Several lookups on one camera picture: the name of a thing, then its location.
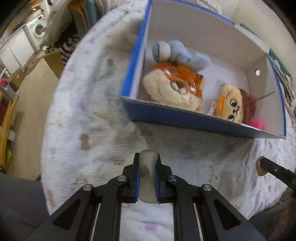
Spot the small brown soft object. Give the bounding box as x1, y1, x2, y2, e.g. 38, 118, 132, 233
256, 156, 267, 176

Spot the pink soft toy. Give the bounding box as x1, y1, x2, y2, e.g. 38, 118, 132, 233
249, 120, 264, 131

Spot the small beige soft object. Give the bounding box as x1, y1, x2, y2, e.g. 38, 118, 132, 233
138, 150, 159, 204

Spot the yellow brown hedgehog plush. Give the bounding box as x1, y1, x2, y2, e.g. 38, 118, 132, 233
216, 84, 258, 125

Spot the orange fox plush head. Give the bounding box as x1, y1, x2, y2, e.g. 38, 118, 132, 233
142, 62, 205, 111

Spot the light blue plush toy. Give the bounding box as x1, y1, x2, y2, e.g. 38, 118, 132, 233
152, 40, 211, 72

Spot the white patterned bed quilt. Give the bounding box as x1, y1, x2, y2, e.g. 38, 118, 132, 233
40, 0, 296, 241

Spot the black white knitted blanket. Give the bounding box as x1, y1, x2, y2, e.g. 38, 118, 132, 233
269, 56, 295, 105

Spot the blue white cardboard box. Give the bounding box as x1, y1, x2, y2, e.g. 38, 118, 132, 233
119, 0, 287, 140

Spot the yellow wooden rack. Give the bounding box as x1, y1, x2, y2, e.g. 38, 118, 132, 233
0, 95, 20, 174

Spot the cardboard box on floor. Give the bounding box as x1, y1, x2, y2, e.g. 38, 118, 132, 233
6, 68, 26, 91

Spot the wooden side table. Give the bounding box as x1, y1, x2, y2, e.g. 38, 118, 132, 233
25, 49, 65, 79

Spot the black white striped cloth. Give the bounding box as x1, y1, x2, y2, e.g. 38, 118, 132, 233
45, 34, 80, 65

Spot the white kitchen cabinet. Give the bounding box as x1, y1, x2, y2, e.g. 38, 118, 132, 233
1, 28, 34, 74

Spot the white washing machine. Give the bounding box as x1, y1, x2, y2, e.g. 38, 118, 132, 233
23, 14, 47, 48

